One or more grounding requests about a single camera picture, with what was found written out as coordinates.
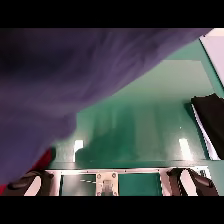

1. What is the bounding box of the purple garment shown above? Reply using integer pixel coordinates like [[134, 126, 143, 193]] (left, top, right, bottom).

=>
[[0, 27, 213, 186]]

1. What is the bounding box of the silver frame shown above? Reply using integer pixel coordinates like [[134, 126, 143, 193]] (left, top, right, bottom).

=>
[[44, 166, 212, 197]]

